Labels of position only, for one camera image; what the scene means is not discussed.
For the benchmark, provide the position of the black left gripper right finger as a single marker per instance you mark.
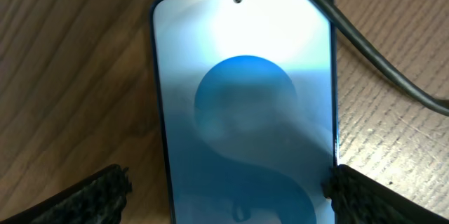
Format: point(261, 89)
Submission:
point(358, 199)

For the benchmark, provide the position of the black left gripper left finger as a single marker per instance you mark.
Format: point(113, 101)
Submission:
point(97, 199)

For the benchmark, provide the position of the blue Galaxy smartphone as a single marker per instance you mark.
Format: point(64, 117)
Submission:
point(248, 108)

